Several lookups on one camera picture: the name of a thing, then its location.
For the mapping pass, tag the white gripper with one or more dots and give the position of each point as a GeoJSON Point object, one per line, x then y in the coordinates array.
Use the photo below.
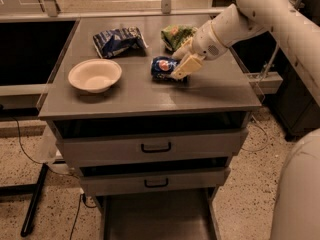
{"type": "Point", "coordinates": [205, 41]}

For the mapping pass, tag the blue pepsi can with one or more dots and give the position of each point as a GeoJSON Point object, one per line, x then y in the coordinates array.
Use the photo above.
{"type": "Point", "coordinates": [162, 67]}

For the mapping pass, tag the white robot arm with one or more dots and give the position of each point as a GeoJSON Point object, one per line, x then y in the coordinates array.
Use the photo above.
{"type": "Point", "coordinates": [296, 214]}

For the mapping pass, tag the grey top drawer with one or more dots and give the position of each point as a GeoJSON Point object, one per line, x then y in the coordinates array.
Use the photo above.
{"type": "Point", "coordinates": [87, 152]}

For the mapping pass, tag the grey drawer cabinet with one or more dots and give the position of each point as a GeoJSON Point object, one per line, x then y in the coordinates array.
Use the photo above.
{"type": "Point", "coordinates": [218, 98]}

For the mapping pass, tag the grey middle drawer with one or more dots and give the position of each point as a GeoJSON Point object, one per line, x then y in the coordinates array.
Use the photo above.
{"type": "Point", "coordinates": [154, 181]}

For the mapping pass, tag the grey open bottom drawer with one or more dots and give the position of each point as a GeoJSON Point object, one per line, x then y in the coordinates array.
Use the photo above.
{"type": "Point", "coordinates": [167, 215]}

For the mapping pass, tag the green chip bag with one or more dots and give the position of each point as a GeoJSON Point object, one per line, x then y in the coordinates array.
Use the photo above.
{"type": "Point", "coordinates": [175, 35]}

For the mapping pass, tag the blue chip bag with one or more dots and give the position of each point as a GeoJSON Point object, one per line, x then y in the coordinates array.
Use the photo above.
{"type": "Point", "coordinates": [111, 43]}

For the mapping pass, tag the white paper bowl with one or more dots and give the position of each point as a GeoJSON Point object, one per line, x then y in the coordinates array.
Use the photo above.
{"type": "Point", "coordinates": [95, 75]}

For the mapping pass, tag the dark side cabinet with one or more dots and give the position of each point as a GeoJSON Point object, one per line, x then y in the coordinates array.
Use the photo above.
{"type": "Point", "coordinates": [293, 106]}

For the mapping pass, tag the black metal stand leg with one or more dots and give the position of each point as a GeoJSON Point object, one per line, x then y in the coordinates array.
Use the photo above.
{"type": "Point", "coordinates": [34, 190]}

